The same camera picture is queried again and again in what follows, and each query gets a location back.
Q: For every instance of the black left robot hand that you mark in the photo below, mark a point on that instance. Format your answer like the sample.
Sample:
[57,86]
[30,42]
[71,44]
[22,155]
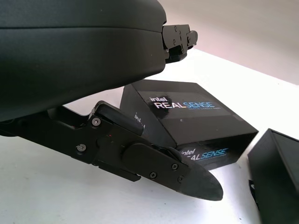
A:
[70,58]

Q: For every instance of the black RealSense box lid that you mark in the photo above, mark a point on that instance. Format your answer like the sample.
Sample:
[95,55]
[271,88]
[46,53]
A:
[194,126]

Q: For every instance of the black box base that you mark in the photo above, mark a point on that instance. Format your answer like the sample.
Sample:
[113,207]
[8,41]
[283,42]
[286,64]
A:
[278,168]

